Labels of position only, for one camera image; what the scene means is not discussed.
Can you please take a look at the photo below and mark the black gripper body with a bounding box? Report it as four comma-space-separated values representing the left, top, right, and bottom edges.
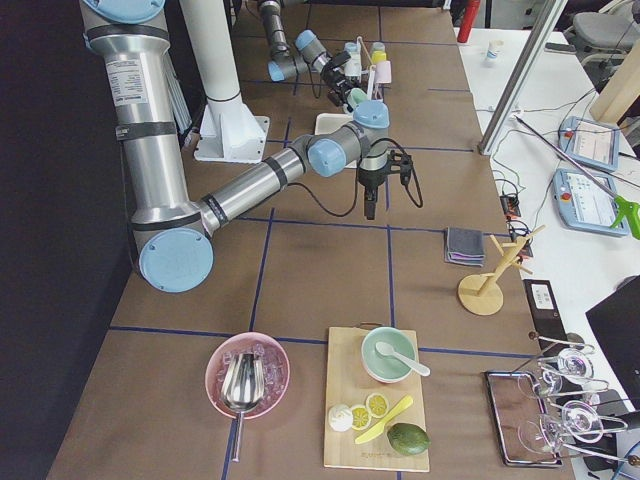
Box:
321, 63, 353, 103
357, 168, 388, 194

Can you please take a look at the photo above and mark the mint green cup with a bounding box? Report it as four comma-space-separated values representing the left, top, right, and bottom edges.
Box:
347, 88, 369, 110

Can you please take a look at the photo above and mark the beige rabbit serving tray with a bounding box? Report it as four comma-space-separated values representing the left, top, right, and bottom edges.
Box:
314, 113, 352, 135

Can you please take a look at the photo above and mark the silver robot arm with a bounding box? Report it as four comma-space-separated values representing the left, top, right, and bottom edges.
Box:
80, 1, 389, 293
257, 0, 359, 112

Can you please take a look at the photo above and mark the beige cup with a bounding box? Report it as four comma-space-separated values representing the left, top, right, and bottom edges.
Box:
344, 51, 363, 78

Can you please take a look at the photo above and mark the blue cup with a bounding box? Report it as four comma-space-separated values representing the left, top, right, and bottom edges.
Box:
344, 42, 360, 58

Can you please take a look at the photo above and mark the yellow cup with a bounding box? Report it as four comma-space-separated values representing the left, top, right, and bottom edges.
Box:
371, 50, 387, 65

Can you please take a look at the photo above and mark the pink cup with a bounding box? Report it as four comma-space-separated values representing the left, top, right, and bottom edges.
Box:
374, 60, 392, 85

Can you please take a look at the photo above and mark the white paper cup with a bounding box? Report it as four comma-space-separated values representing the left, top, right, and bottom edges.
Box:
484, 39, 504, 67

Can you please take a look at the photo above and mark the black framed metal tray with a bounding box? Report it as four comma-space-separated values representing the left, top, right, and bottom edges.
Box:
484, 370, 563, 468

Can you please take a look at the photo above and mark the grey folded cloth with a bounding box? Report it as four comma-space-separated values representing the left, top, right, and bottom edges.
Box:
444, 227, 485, 267

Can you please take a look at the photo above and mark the wooden mug tree stand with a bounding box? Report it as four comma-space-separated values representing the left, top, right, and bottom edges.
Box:
457, 225, 545, 316

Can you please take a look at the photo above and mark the white spoon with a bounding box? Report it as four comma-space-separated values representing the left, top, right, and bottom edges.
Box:
375, 341, 431, 377

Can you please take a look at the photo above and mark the red fire extinguisher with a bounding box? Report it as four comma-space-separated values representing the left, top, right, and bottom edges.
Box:
457, 0, 481, 44

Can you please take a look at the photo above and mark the green ceramic bowl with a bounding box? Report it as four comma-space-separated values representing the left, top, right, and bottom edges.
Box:
361, 326, 418, 383

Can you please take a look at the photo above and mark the wooden cutting board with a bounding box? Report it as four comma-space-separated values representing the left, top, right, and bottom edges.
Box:
324, 327, 430, 472

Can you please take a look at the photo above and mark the pink ice bowl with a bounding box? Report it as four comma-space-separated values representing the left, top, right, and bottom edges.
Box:
205, 332, 290, 421

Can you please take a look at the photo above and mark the lemon slice upper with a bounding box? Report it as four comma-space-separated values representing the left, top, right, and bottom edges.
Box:
365, 392, 390, 418

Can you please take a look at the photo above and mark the lemon slice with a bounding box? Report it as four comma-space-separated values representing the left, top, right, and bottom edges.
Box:
365, 392, 390, 418
350, 404, 372, 431

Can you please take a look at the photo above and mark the black label box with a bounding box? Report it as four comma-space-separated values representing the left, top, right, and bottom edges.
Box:
523, 279, 567, 340

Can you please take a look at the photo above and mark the lemon slice lower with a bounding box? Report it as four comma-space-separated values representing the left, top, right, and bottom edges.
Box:
350, 404, 372, 431

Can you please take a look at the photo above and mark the teach pendant near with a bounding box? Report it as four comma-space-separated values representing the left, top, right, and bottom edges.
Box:
553, 168, 630, 237

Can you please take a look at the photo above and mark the teach pendant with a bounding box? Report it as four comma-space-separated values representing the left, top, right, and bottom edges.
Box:
553, 168, 630, 237
558, 116, 620, 173

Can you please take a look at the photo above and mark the metal ice scoop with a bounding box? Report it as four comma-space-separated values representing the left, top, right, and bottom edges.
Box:
221, 353, 264, 462

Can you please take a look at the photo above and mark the teach pendant far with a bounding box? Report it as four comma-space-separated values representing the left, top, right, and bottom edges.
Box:
558, 116, 620, 173

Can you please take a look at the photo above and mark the yellow plastic knife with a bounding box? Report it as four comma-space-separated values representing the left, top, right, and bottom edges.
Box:
354, 395, 414, 445

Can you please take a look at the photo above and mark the green avocado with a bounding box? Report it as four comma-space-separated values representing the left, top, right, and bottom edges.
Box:
387, 423, 431, 456

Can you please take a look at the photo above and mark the green spray nozzle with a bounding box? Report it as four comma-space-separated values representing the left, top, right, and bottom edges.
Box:
611, 195, 640, 239

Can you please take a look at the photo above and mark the wine glass upper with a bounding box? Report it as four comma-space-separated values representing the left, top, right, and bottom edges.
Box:
522, 345, 609, 399

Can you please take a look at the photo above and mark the wine glass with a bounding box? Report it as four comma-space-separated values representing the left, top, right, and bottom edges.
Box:
517, 400, 628, 460
522, 345, 609, 399

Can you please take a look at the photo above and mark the black laptop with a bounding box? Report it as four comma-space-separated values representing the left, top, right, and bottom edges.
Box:
586, 276, 640, 408

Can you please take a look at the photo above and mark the grey office chair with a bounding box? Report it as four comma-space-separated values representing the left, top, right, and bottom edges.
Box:
544, 1, 639, 66

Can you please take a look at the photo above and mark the wine glass lower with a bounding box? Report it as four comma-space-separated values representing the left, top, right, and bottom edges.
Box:
517, 400, 628, 460

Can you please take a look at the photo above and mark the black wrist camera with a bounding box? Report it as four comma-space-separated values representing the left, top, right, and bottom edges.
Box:
389, 150, 413, 188

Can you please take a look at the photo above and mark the white wire cup rack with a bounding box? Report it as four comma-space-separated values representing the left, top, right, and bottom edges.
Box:
346, 37, 383, 101

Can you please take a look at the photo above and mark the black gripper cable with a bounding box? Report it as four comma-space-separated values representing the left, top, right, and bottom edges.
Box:
284, 137, 424, 217

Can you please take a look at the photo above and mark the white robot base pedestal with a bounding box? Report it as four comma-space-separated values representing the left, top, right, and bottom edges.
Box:
180, 0, 269, 163

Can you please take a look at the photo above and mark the grey aluminium post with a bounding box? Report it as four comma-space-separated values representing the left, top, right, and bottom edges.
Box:
478, 0, 567, 155

